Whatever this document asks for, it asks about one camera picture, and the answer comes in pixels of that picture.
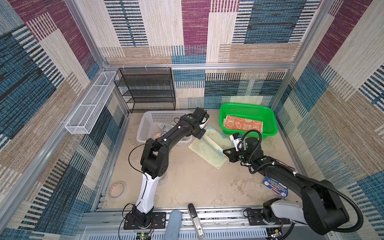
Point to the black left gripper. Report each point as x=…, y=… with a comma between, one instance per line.
x=199, y=135

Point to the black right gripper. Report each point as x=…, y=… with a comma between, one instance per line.
x=232, y=155

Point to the pale yellow towel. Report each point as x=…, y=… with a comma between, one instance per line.
x=210, y=147

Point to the orange pattern towel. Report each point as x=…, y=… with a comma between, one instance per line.
x=242, y=124

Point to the striped rabbit text towel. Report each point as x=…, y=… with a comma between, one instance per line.
x=164, y=128

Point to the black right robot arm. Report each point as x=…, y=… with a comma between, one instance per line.
x=302, y=199

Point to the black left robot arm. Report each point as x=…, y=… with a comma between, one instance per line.
x=155, y=161

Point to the green plastic basket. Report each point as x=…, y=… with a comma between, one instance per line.
x=253, y=112

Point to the white plastic laundry basket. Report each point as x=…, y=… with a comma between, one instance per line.
x=149, y=123

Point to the blue printed booklet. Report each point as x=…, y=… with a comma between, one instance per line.
x=276, y=187

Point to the black silver handheld tool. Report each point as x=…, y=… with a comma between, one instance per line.
x=196, y=221

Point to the grey blue foam cylinder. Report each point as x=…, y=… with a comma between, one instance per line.
x=173, y=226

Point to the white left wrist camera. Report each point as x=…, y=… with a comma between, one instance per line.
x=205, y=119

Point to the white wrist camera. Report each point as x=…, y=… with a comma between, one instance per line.
x=205, y=119
x=237, y=140

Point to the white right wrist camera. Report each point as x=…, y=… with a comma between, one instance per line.
x=237, y=140

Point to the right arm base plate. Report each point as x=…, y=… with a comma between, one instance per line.
x=255, y=218

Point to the black wire shelf rack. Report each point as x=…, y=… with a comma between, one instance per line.
x=146, y=89

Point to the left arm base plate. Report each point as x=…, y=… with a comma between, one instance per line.
x=156, y=220

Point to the white wire mesh wall basket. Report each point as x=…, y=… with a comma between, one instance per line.
x=89, y=110

